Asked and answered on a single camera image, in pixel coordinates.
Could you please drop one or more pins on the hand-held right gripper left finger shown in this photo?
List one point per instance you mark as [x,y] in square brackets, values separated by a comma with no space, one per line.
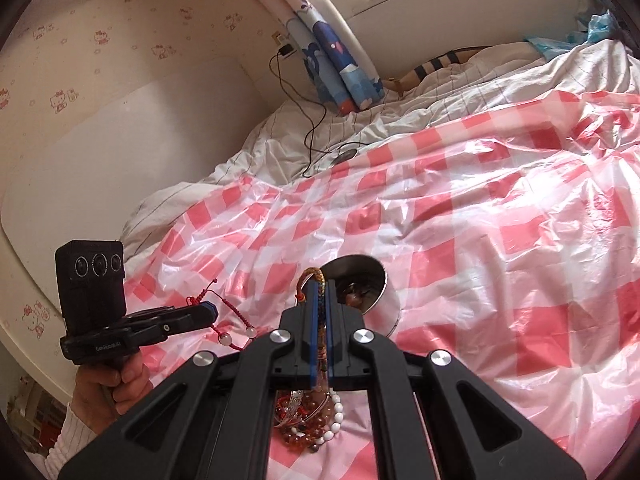
[314,325]

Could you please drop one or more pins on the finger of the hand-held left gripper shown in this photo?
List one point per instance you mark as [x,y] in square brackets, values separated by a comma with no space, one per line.
[185,322]
[150,313]

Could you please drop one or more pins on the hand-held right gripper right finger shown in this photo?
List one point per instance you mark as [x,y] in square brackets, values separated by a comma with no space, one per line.
[328,330]

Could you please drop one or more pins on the round metal tin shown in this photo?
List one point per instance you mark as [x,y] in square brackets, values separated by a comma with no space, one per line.
[385,310]

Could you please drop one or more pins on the person's left hand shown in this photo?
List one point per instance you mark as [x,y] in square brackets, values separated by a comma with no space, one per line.
[100,390]

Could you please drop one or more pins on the silver bangle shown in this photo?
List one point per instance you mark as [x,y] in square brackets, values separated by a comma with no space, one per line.
[300,402]

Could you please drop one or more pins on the white headboard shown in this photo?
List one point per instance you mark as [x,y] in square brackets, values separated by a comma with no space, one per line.
[125,160]

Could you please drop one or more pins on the pink checked plastic sheet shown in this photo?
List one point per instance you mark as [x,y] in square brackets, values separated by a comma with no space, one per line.
[450,240]

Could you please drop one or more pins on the white quilt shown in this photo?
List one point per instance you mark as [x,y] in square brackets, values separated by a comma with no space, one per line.
[390,110]

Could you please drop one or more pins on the black charger plug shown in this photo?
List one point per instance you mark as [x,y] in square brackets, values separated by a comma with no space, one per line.
[286,50]

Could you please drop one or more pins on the blue printed curtain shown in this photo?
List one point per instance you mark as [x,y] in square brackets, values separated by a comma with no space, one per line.
[327,45]

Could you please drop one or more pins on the tan striped pillow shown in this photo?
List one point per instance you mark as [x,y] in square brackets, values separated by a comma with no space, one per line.
[430,65]

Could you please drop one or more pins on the blue plastic bag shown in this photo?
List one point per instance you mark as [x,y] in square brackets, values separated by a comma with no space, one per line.
[597,27]

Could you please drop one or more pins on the wall outlet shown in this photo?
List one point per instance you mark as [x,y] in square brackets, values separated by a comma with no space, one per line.
[276,37]

